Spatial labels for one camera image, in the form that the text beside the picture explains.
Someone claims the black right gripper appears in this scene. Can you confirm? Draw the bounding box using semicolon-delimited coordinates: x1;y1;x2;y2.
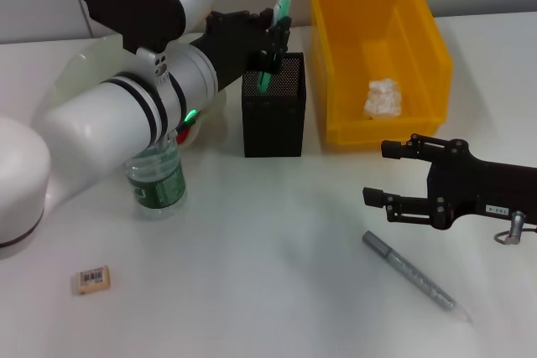
362;133;537;231

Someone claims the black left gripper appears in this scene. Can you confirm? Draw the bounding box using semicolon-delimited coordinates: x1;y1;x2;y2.
188;8;294;89

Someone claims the white paper ball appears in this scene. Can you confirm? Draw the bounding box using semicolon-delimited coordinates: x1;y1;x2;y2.
362;77;403;120

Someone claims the red-orange toy orange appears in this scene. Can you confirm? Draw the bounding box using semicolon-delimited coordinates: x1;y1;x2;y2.
175;112;201;143

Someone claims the clear green-label water bottle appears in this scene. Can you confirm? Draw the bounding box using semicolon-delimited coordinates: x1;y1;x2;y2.
124;135;188;220

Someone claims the beige eraser with barcode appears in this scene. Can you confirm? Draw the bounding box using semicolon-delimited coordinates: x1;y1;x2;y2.
75;264;113;296

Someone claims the black mesh pen holder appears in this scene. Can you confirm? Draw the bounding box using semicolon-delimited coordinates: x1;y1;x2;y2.
241;51;307;158

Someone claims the silver grey pen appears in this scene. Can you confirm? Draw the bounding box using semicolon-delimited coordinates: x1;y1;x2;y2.
362;230;473;324

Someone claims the green wavy glass fruit plate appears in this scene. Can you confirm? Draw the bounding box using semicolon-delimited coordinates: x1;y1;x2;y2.
48;34;230;148

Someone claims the yellow plastic bin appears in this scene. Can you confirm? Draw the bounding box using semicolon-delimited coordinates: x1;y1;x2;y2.
305;0;454;153

